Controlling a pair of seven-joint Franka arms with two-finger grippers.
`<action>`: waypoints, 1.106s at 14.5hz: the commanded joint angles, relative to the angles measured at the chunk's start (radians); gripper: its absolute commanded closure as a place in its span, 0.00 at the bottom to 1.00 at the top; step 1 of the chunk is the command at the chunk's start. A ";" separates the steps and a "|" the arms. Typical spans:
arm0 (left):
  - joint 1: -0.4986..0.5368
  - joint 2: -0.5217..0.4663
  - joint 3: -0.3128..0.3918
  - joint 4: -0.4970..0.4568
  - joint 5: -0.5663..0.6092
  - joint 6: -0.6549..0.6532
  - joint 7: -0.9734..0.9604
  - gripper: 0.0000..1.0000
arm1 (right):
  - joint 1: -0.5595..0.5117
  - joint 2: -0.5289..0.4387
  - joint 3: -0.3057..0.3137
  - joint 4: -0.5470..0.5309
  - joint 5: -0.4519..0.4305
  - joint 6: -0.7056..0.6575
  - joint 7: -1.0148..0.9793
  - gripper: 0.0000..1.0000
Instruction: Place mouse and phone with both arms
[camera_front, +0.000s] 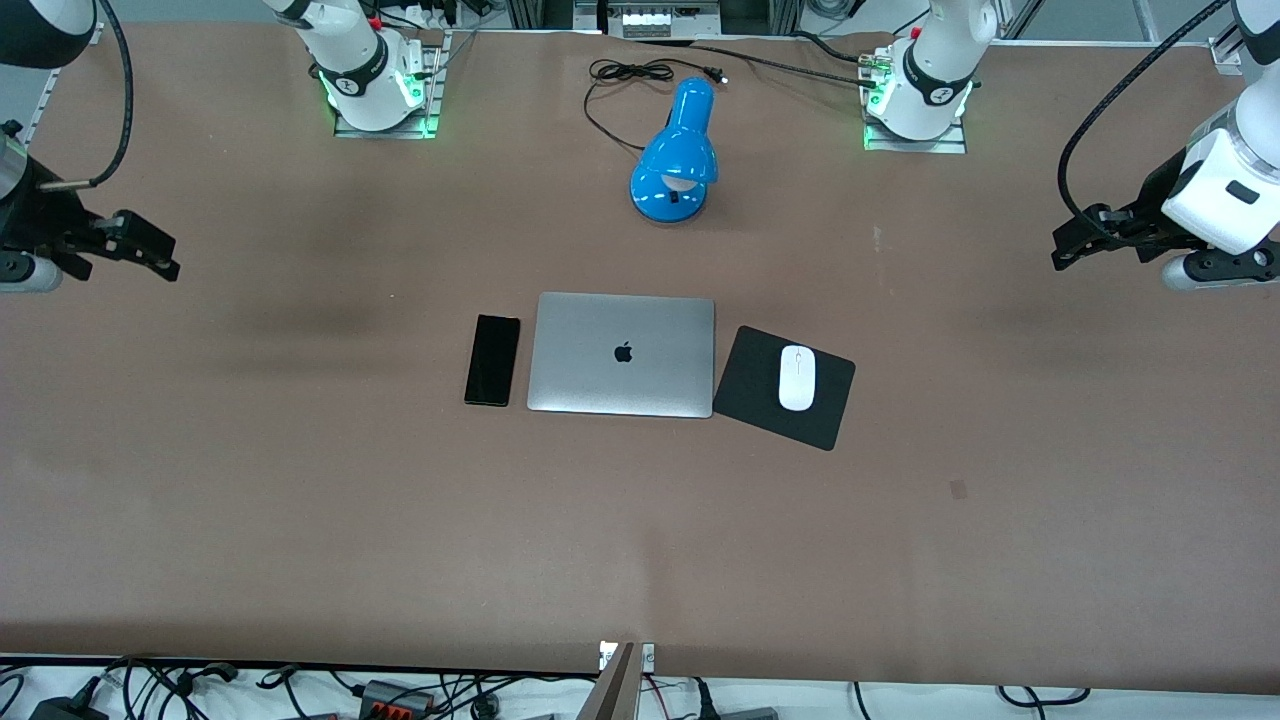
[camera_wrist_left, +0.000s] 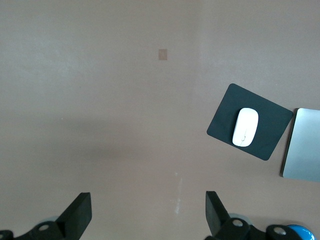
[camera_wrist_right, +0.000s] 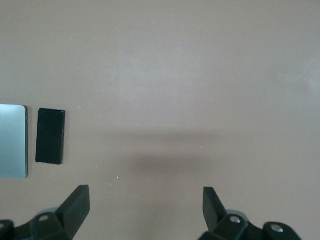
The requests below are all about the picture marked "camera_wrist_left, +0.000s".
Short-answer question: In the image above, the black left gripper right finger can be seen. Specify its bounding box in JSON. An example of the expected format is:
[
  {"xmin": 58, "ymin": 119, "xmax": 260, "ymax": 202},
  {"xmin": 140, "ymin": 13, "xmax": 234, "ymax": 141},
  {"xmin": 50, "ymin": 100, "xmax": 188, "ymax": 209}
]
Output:
[{"xmin": 204, "ymin": 190, "xmax": 266, "ymax": 240}]

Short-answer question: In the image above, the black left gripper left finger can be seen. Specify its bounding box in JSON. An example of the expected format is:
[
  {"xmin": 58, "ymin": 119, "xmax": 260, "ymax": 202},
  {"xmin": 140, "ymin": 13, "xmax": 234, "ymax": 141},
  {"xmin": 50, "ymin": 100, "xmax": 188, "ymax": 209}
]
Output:
[{"xmin": 13, "ymin": 191, "xmax": 92, "ymax": 240}]

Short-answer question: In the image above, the white computer mouse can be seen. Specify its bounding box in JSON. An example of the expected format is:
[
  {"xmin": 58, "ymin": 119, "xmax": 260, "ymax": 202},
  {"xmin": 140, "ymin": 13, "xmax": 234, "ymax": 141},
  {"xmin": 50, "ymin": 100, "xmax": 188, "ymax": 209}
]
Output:
[{"xmin": 231, "ymin": 107, "xmax": 260, "ymax": 148}]

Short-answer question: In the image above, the black mouse pad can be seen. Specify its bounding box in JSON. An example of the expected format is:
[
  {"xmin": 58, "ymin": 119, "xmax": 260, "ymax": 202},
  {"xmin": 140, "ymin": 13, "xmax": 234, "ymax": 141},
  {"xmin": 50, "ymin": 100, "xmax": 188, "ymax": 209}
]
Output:
[{"xmin": 206, "ymin": 83, "xmax": 294, "ymax": 162}]

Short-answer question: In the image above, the silver closed laptop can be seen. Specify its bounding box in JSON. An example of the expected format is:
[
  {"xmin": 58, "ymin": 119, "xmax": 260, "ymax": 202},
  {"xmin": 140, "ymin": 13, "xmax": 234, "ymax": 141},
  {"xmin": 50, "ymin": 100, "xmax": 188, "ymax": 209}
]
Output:
[{"xmin": 279, "ymin": 107, "xmax": 320, "ymax": 183}]

